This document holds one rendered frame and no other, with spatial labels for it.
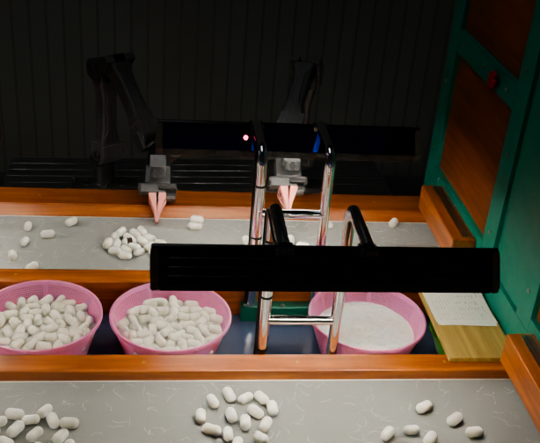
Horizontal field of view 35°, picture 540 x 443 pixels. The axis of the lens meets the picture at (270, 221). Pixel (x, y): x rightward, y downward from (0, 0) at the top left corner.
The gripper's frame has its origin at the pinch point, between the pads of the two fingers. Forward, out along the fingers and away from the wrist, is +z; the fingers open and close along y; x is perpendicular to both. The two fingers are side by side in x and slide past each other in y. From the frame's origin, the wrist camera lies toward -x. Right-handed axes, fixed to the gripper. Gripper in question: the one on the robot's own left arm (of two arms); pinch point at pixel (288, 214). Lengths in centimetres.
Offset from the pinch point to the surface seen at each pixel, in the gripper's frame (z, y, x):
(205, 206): -6.4, -21.0, 11.9
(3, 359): 45, -63, -32
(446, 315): 33, 32, -24
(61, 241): 7, -58, 4
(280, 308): 28.3, -4.5, -11.0
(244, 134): -7.8, -14.0, -29.5
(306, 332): 34.2, 1.5, -10.9
